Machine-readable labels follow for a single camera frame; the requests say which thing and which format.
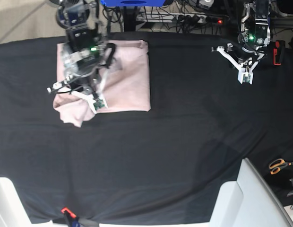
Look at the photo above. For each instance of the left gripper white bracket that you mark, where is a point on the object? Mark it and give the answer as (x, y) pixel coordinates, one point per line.
(243, 60)

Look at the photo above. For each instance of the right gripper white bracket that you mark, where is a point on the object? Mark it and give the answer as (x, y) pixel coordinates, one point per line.
(88, 87)

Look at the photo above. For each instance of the pink T-shirt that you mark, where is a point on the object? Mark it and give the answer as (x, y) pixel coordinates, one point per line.
(126, 86)

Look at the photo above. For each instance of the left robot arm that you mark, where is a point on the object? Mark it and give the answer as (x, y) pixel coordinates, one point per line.
(252, 17)

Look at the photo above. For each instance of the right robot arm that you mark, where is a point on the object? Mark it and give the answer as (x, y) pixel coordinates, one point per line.
(84, 53)

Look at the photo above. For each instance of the red black tool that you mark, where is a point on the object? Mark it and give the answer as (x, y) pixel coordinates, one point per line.
(278, 52)

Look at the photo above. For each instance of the blue box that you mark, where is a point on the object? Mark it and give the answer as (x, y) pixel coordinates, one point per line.
(130, 3)

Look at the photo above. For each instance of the white power strip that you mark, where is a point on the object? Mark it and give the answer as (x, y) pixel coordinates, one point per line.
(162, 17)

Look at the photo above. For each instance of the black tablecloth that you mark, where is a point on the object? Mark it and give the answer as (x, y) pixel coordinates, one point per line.
(159, 167)

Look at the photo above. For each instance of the orange black clamp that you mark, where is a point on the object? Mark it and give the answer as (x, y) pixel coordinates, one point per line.
(70, 218)

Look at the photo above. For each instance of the orange handled scissors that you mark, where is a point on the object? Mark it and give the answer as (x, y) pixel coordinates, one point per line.
(277, 165)

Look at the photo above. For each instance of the white table frame right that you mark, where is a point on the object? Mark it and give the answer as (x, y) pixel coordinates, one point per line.
(248, 202)

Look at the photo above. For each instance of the white table frame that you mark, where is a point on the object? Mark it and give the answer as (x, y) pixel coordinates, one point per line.
(12, 212)
(248, 202)

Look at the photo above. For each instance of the white table frame left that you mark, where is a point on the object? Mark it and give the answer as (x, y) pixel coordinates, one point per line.
(12, 212)

